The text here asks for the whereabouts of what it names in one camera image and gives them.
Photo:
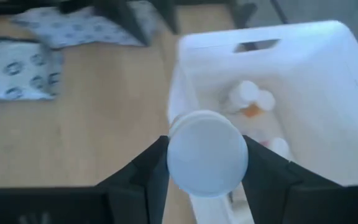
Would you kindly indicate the tall white pill bottle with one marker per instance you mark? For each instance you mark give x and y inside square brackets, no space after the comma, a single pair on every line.
[242,93]

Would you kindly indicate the white plastic storage bin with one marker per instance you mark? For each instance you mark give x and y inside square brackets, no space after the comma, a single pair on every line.
[322,93]

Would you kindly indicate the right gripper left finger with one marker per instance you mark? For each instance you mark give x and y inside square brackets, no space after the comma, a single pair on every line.
[104,205]

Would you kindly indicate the black metal table frame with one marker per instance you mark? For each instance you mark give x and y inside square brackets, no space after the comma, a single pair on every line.
[244,12]

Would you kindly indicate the orange pill bottle white cap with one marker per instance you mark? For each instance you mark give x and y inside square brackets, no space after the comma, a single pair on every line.
[259,104]

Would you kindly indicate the rolled grey patterned pack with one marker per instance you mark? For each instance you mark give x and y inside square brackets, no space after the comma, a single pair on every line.
[82,28]

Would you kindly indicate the small white pill bottle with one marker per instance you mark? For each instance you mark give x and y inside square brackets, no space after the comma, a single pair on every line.
[207,155]

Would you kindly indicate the flat grey patterned pack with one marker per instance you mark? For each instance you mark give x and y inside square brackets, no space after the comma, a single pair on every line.
[14,70]

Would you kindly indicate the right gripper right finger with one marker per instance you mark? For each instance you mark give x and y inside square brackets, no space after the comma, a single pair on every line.
[306,202]

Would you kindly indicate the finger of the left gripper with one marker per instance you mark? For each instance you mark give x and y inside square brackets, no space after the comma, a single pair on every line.
[126,18]
[168,15]

